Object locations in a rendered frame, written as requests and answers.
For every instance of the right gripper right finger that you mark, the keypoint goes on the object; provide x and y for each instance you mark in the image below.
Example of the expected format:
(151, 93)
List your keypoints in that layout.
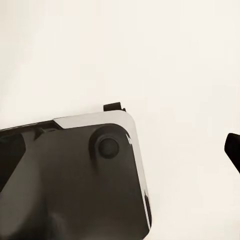
(232, 149)

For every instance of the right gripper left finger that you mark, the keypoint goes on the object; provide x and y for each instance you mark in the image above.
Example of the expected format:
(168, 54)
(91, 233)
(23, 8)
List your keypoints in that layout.
(12, 149)

